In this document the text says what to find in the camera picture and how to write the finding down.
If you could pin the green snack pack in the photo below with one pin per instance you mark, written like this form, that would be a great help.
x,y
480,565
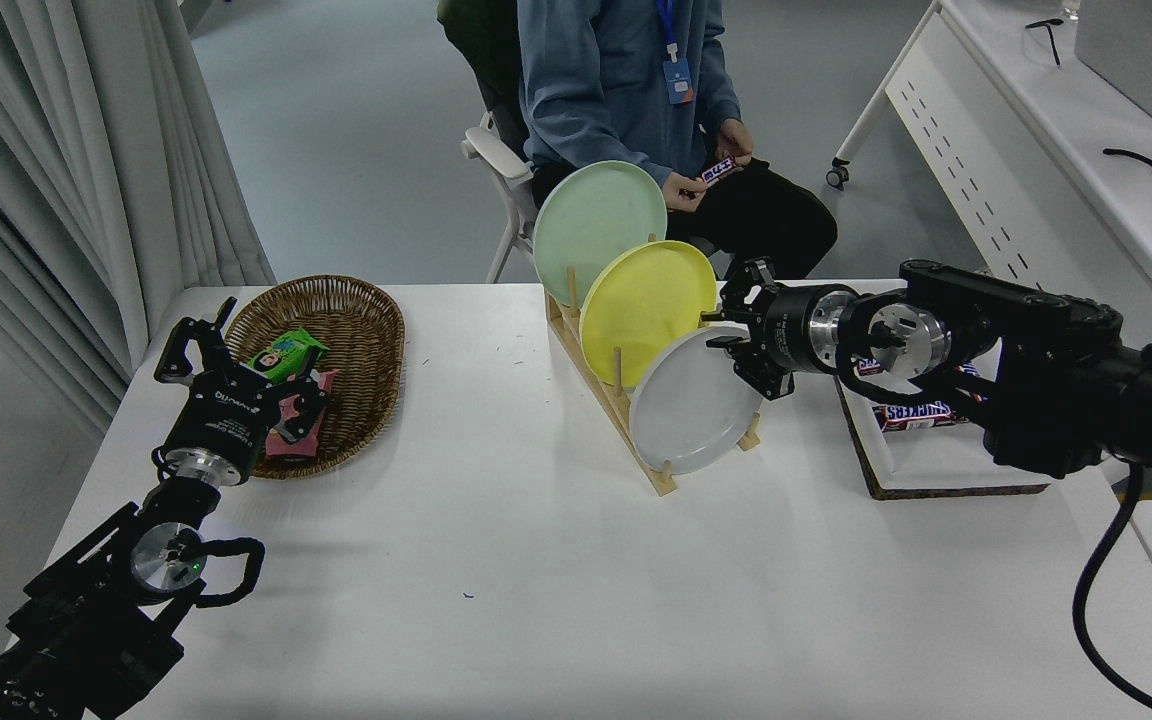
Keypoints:
x,y
286,354

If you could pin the person's right hand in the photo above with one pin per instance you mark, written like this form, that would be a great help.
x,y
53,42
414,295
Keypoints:
x,y
684,192

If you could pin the grey plate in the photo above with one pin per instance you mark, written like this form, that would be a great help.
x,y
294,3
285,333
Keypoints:
x,y
686,410

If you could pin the white tray with cork base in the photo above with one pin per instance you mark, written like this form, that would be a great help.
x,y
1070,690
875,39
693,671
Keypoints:
x,y
936,460

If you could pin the white perforated desk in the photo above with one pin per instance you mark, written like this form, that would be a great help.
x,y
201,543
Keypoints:
x,y
1016,150

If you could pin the dark jacket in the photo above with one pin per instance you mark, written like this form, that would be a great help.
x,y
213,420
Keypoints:
x,y
481,50

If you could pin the black glasses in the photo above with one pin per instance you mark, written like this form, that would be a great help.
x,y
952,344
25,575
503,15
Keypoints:
x,y
1048,35

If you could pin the person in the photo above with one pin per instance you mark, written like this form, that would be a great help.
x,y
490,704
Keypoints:
x,y
606,80

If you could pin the person's left hand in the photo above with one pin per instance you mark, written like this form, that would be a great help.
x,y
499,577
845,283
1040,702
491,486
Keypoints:
x,y
736,142

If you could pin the Snickers bar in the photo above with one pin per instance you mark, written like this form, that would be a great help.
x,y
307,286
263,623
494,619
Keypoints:
x,y
921,415
867,366

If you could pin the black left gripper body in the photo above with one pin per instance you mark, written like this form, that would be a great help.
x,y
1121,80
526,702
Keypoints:
x,y
226,420

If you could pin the yellow plate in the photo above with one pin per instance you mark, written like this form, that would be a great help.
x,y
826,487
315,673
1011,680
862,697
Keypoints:
x,y
641,305

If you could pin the wooden plate rack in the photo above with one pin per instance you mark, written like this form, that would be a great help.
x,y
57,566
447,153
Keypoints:
x,y
648,462

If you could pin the brown wicker basket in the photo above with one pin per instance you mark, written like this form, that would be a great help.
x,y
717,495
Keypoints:
x,y
361,330

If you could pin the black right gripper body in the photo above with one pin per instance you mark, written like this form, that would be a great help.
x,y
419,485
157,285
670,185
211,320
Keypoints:
x,y
791,330

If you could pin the small snack bar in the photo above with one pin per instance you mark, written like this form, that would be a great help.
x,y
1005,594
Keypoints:
x,y
720,171

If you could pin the pink snack pack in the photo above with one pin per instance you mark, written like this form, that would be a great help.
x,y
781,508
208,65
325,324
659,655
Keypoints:
x,y
321,385

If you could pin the white chair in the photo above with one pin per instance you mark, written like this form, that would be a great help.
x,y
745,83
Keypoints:
x,y
501,165

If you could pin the white curtain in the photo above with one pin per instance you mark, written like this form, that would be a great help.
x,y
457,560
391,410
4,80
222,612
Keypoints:
x,y
66,150

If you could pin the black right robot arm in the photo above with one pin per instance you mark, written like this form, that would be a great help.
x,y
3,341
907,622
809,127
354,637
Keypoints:
x,y
1056,380

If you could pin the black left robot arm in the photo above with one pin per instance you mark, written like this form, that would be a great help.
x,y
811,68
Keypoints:
x,y
86,620

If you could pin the silver laptop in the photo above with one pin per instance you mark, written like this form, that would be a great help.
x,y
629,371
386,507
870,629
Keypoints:
x,y
1136,55

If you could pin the pale green plate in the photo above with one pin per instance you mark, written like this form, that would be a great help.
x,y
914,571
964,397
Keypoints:
x,y
591,220

